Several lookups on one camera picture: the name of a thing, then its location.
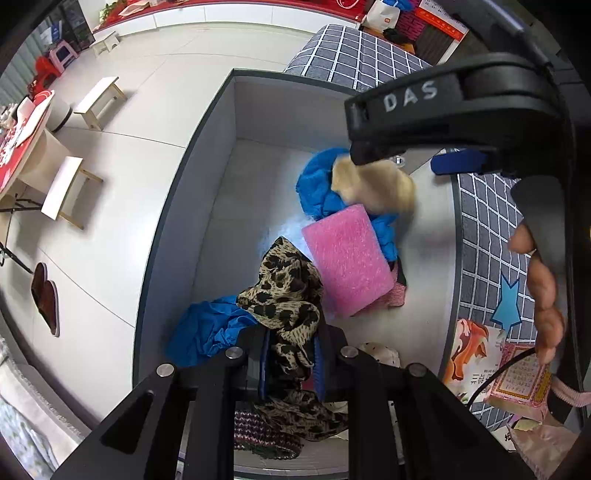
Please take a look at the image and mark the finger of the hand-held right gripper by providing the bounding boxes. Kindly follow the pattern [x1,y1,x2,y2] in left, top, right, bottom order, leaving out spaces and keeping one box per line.
[431,148,518,178]
[344,52,562,165]

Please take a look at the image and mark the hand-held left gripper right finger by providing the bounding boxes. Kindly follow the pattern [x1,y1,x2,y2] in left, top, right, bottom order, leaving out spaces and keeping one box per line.
[313,325,536,480]

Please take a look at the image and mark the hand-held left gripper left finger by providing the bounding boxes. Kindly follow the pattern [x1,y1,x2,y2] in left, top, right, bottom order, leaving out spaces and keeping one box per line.
[51,329,273,480]

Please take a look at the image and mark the cream polka dot scrunchie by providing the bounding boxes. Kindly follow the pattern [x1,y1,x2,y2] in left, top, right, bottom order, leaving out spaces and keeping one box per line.
[358,342,402,367]

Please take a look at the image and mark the blue mesh cloth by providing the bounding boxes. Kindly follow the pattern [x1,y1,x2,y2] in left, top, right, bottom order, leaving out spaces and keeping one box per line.
[166,295,259,367]
[295,148,400,261]

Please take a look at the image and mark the red striped knit sock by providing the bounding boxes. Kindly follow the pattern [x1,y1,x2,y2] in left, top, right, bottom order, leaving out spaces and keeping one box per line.
[233,408,305,461]

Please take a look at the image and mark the beige cloth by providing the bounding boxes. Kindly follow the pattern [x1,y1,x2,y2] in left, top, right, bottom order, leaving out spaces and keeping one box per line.
[331,156,416,215]

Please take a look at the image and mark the leopard print cloth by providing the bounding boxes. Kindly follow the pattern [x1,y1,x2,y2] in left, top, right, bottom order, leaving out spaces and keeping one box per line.
[235,236,349,441]

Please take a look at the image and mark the pink foam sheet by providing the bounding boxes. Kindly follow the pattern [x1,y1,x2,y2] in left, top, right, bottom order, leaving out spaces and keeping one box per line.
[301,204,398,318]

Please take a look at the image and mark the grey storage box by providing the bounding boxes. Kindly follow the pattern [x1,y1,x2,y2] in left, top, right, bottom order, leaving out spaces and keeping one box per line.
[131,68,462,478]

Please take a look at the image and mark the person's right hand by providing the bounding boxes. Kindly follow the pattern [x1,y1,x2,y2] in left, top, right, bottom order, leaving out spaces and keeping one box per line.
[508,222,566,365]

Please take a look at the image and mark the grey checked mat with stars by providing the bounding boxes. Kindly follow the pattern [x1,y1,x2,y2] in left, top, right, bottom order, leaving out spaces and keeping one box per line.
[283,24,573,444]

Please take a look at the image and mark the white shopping bag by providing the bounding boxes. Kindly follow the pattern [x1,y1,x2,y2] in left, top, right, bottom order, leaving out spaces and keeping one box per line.
[362,0,407,29]

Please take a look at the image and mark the pale fluffy cloth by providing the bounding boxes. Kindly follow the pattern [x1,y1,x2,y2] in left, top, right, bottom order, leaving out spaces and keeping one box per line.
[263,215,305,252]

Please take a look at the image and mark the fox print packet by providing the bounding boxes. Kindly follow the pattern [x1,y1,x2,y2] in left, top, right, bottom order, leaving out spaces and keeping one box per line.
[441,318,506,402]

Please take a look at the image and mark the pink printed packet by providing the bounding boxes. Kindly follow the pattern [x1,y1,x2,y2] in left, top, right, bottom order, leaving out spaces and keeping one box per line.
[485,342,552,414]

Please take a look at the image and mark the dark red slippers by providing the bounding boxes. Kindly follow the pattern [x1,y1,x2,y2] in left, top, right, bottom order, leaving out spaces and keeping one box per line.
[30,262,61,337]

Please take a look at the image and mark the white cabinet with red top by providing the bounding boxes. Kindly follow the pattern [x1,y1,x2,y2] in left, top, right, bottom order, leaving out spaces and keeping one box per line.
[90,0,370,38]

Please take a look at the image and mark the beige sofa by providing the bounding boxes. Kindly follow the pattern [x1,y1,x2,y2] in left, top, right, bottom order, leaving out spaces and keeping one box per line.
[0,337,93,480]

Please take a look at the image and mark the white wooden stool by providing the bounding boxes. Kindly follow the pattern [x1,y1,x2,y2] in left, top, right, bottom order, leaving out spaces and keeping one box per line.
[73,76,127,132]
[41,156,105,230]

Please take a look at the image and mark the small white stool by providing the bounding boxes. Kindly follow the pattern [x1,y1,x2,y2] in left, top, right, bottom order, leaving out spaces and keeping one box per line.
[90,31,122,56]

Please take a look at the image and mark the flower bouquet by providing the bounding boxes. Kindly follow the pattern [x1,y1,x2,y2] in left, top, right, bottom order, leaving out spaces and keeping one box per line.
[99,0,153,21]

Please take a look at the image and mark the round red table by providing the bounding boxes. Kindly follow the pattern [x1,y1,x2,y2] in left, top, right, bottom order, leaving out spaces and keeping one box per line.
[0,90,75,217]

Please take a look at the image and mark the pink plastic stool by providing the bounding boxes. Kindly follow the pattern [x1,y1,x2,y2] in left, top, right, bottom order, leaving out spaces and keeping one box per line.
[48,41,79,70]

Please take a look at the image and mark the red plastic stool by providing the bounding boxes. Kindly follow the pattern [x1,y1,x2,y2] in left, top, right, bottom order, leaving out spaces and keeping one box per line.
[28,56,63,93]

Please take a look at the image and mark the wall calendar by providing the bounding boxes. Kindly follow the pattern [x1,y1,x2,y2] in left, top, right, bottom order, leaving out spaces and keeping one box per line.
[416,0,469,40]

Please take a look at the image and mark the black cable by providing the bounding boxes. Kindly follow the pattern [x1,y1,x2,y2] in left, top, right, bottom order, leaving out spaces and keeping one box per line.
[464,348,539,409]

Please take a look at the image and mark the black folding frame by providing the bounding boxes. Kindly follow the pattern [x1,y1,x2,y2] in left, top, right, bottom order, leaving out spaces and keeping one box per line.
[0,194,47,275]

